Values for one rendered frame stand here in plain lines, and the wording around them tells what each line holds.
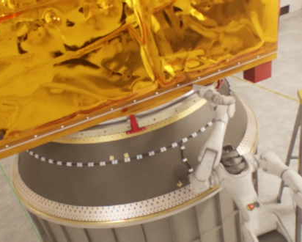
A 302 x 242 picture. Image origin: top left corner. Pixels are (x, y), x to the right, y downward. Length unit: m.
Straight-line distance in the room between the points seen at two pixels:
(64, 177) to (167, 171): 0.69
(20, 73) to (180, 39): 0.91
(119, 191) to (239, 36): 1.25
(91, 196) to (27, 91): 0.80
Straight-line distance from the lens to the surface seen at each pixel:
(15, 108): 1.68
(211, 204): 2.18
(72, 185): 2.07
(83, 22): 1.63
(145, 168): 1.91
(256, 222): 1.82
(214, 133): 1.54
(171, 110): 1.87
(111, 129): 1.83
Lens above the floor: 2.58
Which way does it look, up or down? 29 degrees down
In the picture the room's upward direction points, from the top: 13 degrees counter-clockwise
